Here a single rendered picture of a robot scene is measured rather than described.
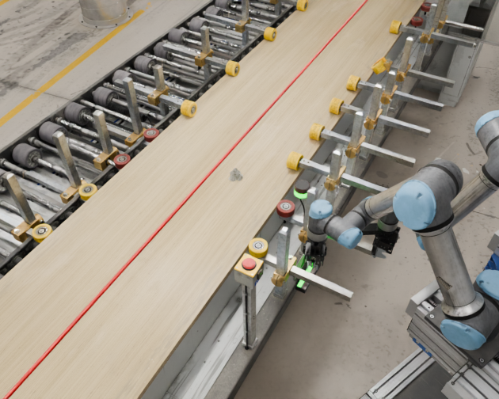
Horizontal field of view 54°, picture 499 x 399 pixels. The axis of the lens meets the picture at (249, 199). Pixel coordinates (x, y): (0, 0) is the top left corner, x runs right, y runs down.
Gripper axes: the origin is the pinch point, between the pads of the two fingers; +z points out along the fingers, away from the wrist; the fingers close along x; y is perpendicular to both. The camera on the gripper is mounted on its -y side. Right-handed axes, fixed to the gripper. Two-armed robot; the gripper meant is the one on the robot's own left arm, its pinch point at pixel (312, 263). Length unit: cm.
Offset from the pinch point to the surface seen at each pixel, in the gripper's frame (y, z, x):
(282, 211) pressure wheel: -26.2, 1.0, -15.1
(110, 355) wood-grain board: 49, 2, -65
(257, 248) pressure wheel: -5.0, 1.4, -22.6
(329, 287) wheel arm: 6.0, 6.3, 7.7
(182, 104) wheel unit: -87, -6, -75
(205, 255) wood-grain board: 1.8, 1.7, -42.8
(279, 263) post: 3.5, -1.9, -12.6
